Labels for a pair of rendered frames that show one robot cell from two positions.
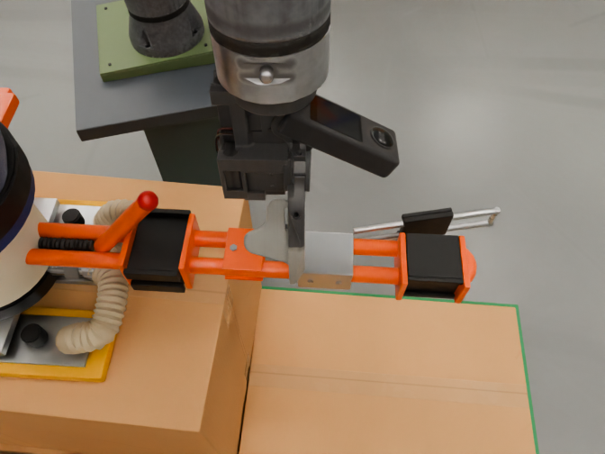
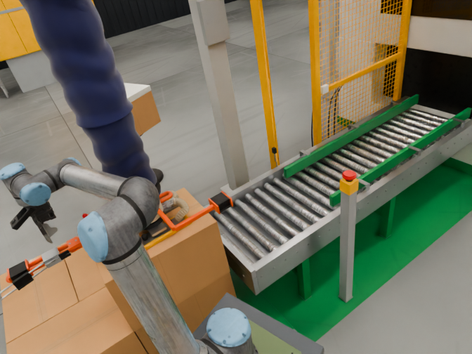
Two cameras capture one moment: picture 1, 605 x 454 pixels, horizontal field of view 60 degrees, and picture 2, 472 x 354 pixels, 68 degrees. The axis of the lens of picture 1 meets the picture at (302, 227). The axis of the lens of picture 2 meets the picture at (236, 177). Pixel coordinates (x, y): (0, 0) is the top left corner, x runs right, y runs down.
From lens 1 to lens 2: 186 cm
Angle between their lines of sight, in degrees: 82
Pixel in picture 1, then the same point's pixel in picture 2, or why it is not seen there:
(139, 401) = not seen: hidden behind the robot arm
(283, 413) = (103, 303)
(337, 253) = (46, 256)
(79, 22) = (297, 337)
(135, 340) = not seen: hidden behind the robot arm
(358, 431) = (75, 317)
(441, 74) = not seen: outside the picture
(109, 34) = (266, 338)
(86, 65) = (260, 319)
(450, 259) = (12, 270)
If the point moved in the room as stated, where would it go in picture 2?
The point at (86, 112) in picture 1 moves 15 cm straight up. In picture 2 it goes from (232, 301) to (226, 281)
